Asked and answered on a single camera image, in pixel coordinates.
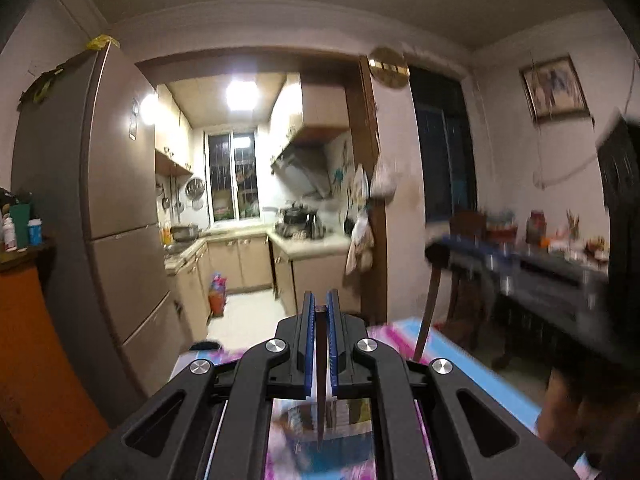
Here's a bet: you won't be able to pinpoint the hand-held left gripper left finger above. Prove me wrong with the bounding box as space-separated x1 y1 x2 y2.
62 290 317 480

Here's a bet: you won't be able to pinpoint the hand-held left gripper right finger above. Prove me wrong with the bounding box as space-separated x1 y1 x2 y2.
325 288 581 480

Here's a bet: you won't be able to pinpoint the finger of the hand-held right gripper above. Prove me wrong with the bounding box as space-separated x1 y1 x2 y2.
423 243 609 347
441 233 609 287

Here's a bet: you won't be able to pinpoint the dark brown chopstick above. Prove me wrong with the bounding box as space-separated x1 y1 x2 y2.
313 304 327 455

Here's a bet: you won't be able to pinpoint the person's right forearm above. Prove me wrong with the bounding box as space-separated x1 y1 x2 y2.
536 379 640 480

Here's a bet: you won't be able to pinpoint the wooden chair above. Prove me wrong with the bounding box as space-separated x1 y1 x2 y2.
446 210 502 352

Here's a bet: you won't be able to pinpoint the dark glass jar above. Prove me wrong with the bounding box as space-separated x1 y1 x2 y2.
525 209 549 246

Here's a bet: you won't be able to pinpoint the dark wooden side table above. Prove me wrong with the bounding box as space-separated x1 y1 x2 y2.
479 244 612 373

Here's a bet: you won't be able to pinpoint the hanging beige bags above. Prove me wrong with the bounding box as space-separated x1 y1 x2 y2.
344 209 376 277

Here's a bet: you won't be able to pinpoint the kitchen counter with cabinets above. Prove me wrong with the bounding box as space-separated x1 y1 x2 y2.
164 229 362 342

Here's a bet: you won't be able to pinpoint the hanging clear plastic bag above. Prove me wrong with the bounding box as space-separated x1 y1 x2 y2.
369 156 399 199

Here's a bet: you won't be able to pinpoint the dark room window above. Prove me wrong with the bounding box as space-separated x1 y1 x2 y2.
409 66 477 222

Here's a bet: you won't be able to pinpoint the floral striped tablecloth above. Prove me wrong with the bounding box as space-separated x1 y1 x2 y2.
170 316 603 480

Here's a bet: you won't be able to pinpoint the steel range hood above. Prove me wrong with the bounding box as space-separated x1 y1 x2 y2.
270 144 332 199

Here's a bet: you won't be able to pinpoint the barred kitchen window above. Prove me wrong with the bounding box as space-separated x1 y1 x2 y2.
204 130 259 222

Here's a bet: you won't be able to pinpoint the round metal strainer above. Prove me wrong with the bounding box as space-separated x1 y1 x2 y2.
185 178 206 211

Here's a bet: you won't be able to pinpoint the grey refrigerator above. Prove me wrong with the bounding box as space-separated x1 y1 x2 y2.
10 41 182 397

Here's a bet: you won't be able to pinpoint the square ceiling light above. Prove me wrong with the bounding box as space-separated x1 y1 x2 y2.
224 79 259 112

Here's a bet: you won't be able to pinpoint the orange wooden cabinet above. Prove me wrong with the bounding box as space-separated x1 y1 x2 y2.
0 249 112 480

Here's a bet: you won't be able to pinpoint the green container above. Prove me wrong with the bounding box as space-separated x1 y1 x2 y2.
9 202 32 251

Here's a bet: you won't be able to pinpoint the yellow item on refrigerator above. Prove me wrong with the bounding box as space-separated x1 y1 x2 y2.
84 34 122 52

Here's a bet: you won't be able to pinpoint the dark green cloth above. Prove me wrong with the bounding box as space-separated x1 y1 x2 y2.
19 61 69 107

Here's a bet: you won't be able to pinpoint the wooden door frame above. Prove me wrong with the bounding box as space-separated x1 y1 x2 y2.
135 45 390 323

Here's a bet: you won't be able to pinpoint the framed wall picture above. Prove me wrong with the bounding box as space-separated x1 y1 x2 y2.
519 55 592 124

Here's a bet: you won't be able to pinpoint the wall cabinet over hood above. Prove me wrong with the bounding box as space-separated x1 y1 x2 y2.
269 73 352 147

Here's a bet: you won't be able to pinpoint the kitchen wall cabinets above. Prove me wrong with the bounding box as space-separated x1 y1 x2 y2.
154 84 194 177

